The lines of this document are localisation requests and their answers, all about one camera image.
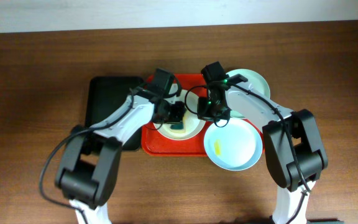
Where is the green and yellow sponge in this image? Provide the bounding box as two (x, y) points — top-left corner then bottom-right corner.
(167, 122), (186, 134)

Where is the white plate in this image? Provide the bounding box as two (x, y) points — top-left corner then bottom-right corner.
(152, 84), (205, 141)

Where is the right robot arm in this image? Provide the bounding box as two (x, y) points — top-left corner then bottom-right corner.
(197, 74), (328, 223)

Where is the black plastic tray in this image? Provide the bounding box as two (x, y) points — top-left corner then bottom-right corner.
(83, 77), (144, 154)

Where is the light blue plate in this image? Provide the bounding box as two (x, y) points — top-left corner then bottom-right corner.
(203, 119), (264, 171)

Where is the mint green plate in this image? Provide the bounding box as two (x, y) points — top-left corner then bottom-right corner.
(224, 68), (271, 120)

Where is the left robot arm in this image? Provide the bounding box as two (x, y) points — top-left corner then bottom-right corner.
(55, 86), (183, 223)

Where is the red plastic tray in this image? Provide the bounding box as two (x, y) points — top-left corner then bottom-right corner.
(141, 73), (264, 157)

